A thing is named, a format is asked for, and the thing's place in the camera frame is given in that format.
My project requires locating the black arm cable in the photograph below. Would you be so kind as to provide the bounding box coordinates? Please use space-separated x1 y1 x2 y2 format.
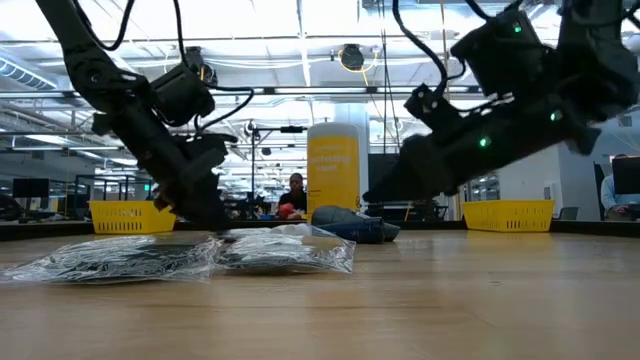
391 0 469 99
72 0 256 134

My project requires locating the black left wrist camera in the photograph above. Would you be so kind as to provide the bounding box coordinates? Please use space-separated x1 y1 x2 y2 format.
149 63 217 127

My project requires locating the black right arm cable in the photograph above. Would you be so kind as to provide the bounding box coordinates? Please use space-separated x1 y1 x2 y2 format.
391 0 469 99

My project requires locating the small black monitor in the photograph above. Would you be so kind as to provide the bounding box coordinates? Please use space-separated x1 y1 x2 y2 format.
12 177 51 199

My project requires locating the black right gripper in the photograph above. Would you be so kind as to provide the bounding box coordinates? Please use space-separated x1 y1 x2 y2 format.
362 82 604 204

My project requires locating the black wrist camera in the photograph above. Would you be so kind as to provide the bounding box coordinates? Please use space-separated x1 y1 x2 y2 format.
149 63 217 127
449 8 556 99

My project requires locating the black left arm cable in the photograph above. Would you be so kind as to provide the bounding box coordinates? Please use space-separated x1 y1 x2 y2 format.
72 0 256 134

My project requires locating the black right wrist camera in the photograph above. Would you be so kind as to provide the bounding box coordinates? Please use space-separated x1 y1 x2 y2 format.
449 8 556 99

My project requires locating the person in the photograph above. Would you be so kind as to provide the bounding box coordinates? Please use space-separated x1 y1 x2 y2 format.
277 172 309 221
599 153 640 222

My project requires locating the black boom stand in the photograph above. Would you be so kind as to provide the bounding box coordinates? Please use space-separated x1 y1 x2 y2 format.
243 119 309 201

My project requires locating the black tall panel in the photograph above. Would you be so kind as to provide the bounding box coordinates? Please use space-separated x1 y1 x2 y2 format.
593 161 607 221

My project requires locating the black computer monitor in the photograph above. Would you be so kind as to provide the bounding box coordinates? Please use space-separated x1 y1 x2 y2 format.
611 155 640 196

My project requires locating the yellow disinfecting wipes canister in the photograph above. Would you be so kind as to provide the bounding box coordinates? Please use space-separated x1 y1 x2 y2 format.
306 122 362 217

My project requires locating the clear bag with black item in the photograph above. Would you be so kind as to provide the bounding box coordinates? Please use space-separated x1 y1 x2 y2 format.
0 234 225 285
215 223 357 276

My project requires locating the yellow slotted plastic basket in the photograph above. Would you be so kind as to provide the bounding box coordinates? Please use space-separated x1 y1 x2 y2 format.
88 200 178 235
462 199 556 233

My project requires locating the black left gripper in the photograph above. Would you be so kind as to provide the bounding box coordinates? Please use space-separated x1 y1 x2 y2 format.
144 132 240 232

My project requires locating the black ceiling cable reel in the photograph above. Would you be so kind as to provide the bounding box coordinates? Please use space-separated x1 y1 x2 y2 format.
338 43 366 72

